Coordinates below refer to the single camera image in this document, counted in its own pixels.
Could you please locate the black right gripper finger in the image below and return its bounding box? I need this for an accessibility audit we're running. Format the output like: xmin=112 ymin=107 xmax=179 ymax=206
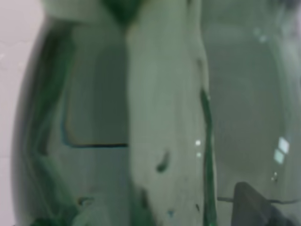
xmin=231 ymin=182 xmax=294 ymax=226

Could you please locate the green water bottle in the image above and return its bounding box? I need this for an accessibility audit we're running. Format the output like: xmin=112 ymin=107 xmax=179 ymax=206
xmin=10 ymin=0 xmax=301 ymax=226

